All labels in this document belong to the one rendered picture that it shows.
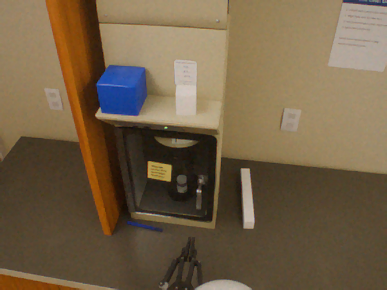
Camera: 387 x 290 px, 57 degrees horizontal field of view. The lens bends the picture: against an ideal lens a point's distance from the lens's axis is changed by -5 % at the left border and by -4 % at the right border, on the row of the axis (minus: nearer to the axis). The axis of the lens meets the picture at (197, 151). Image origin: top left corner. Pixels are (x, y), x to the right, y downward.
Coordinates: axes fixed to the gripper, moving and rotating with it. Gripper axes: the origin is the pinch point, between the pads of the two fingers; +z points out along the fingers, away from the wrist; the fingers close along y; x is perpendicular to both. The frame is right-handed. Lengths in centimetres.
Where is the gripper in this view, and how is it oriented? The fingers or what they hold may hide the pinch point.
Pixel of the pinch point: (189, 249)
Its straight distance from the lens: 111.8
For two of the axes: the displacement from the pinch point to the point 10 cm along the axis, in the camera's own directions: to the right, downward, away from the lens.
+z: 1.5, -6.5, 7.5
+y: -9.9, -1.0, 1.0
